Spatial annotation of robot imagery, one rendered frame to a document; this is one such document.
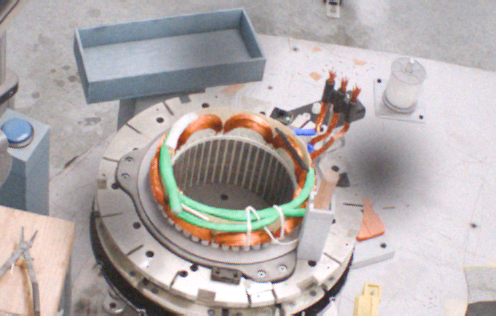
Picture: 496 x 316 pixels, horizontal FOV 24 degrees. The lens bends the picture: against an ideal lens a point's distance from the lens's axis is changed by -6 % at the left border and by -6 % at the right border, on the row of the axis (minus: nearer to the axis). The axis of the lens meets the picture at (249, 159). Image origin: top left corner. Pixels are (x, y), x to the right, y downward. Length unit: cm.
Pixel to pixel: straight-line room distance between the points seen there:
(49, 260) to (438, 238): 71
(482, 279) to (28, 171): 72
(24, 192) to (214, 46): 35
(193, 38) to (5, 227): 45
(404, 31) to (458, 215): 152
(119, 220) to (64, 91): 166
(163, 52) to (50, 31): 153
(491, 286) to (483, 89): 44
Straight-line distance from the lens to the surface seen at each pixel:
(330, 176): 133
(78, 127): 299
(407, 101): 204
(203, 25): 175
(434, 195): 196
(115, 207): 144
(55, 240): 145
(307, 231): 138
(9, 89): 181
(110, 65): 170
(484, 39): 348
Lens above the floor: 222
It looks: 48 degrees down
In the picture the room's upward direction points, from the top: 12 degrees clockwise
